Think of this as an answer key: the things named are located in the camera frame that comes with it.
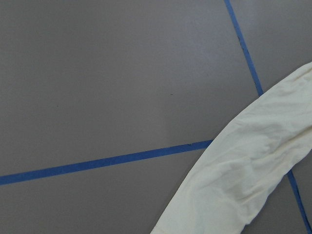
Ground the cream long-sleeve printed shirt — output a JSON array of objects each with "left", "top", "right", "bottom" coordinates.
[{"left": 152, "top": 63, "right": 312, "bottom": 234}]

